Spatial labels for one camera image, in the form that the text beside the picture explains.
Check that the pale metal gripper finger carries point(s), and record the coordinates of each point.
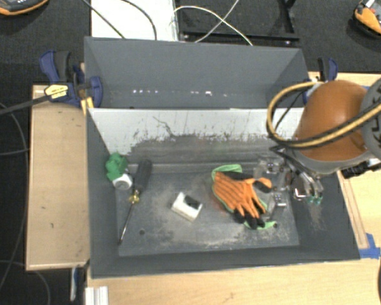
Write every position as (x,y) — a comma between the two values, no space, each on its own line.
(277,203)
(270,167)

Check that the orange and green work glove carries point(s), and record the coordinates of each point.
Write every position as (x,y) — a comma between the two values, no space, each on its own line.
(238,191)

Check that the white and black small box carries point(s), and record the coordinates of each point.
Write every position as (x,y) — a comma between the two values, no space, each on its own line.
(185,209)

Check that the grey metal bin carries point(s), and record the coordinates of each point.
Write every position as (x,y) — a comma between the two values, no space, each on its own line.
(190,75)

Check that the pale wood board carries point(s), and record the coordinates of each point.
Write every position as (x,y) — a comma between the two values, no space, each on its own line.
(57,183)

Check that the black cylinder on white bracket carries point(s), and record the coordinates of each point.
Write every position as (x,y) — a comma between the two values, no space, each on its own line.
(357,170)

